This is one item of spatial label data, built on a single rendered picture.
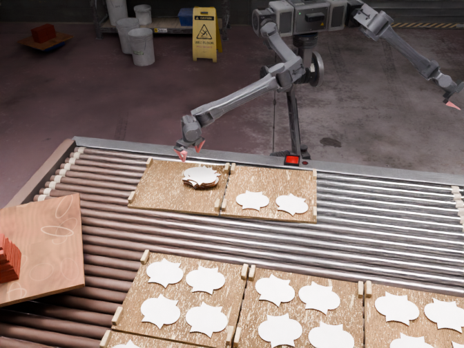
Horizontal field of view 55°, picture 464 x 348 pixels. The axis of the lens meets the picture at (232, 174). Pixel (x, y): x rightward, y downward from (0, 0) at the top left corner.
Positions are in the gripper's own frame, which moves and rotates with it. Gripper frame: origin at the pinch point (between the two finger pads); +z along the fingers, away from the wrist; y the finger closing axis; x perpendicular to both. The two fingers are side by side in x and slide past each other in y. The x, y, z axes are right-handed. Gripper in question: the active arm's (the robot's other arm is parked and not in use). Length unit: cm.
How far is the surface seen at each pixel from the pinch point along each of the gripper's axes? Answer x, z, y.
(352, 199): -66, 15, 35
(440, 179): -93, 14, 73
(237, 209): -30.3, 13.4, -3.7
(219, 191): -16.0, 13.6, 0.8
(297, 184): -42, 13, 27
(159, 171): 17.1, 14.0, -5.2
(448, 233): -107, 14, 38
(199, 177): -6.6, 8.1, -1.6
